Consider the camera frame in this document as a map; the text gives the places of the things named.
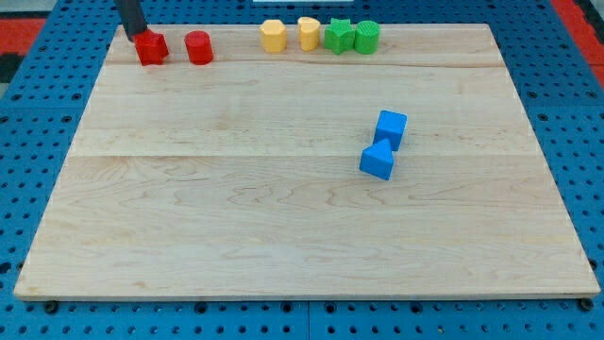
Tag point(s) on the green star block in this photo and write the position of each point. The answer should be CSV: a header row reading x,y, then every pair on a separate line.
x,y
339,36

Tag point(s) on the blue triangle block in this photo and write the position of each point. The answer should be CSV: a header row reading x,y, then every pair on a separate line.
x,y
377,160

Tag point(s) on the dark grey robot pusher rod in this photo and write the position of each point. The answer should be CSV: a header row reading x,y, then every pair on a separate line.
x,y
132,17

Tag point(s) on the red cylinder block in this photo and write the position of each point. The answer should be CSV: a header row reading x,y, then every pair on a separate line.
x,y
199,47

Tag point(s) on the light wooden board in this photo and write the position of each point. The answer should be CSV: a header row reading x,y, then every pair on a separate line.
x,y
241,180

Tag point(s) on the green cylinder block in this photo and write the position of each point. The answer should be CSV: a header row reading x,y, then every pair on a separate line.
x,y
367,37

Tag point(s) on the red star block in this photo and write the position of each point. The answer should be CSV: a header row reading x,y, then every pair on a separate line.
x,y
151,47

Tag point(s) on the yellow heart block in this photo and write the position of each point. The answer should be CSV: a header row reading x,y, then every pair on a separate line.
x,y
308,33

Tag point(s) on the yellow hexagon block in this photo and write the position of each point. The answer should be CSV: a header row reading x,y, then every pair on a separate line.
x,y
273,36

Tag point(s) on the blue cube block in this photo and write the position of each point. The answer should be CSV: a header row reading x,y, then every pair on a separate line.
x,y
390,126

